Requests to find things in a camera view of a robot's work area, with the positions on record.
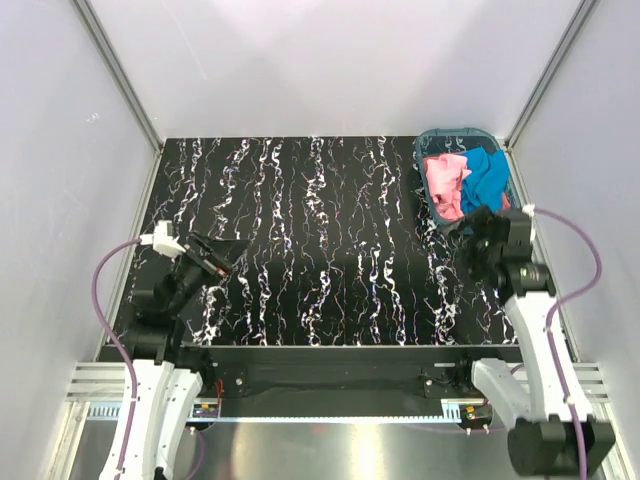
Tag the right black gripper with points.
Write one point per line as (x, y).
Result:
(480, 220)

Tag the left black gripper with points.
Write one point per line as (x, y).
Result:
(223, 253)

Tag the blue t shirt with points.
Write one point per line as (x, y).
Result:
(487, 182)

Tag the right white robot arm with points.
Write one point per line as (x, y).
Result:
(551, 427)

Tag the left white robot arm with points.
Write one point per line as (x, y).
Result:
(164, 376)

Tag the teal transparent plastic bin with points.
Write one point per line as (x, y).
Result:
(435, 142)

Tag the light pink t shirt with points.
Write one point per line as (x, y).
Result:
(445, 175)

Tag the left small circuit board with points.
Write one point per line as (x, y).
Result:
(206, 410)

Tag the small circuit board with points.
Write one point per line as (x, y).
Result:
(477, 412)
(206, 410)

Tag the right small circuit board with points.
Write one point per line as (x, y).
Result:
(477, 412)

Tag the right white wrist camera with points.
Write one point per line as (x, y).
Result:
(529, 210)

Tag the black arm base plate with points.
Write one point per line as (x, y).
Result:
(424, 371)

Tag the left aluminium frame post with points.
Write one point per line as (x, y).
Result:
(107, 52)

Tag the aluminium frame post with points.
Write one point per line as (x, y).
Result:
(577, 22)
(107, 52)

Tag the aluminium front rail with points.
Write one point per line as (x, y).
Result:
(105, 381)

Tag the white slotted cable duct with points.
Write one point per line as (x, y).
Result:
(410, 410)

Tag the right aluminium frame post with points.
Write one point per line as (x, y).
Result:
(577, 22)

